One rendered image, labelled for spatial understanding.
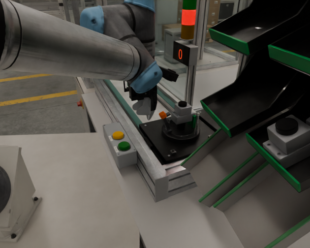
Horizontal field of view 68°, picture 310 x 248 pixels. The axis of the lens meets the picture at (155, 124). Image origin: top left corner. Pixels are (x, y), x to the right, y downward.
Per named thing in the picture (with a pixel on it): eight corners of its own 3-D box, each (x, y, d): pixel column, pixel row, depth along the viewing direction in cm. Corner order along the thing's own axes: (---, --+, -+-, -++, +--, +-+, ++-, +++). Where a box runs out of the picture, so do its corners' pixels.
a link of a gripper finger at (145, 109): (135, 122, 75) (133, 97, 70) (151, 118, 77) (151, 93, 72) (138, 127, 72) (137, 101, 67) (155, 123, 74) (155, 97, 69)
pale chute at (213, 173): (209, 208, 55) (199, 201, 53) (189, 170, 66) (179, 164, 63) (307, 127, 48) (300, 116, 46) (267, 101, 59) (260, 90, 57)
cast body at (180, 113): (176, 125, 79) (177, 107, 75) (170, 119, 83) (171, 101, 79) (197, 119, 82) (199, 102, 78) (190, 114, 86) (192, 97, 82)
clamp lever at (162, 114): (167, 132, 81) (160, 115, 76) (164, 129, 82) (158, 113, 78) (175, 126, 81) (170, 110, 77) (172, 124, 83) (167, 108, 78)
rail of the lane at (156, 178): (155, 202, 72) (155, 177, 66) (95, 93, 140) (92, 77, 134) (170, 197, 73) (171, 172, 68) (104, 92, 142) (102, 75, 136)
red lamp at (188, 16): (185, 25, 83) (186, 10, 80) (178, 23, 87) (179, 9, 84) (197, 24, 85) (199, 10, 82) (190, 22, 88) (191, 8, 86)
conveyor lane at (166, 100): (166, 185, 77) (166, 163, 72) (105, 91, 142) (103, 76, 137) (232, 162, 87) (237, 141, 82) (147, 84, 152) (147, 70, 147)
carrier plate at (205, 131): (166, 166, 73) (166, 161, 72) (139, 128, 91) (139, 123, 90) (226, 146, 81) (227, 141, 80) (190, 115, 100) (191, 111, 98)
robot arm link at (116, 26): (107, 38, 46) (148, 30, 52) (78, -2, 48) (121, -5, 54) (99, 64, 52) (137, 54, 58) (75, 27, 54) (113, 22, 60)
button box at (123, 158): (118, 169, 79) (117, 155, 75) (104, 137, 95) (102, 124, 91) (138, 163, 81) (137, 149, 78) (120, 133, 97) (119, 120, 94)
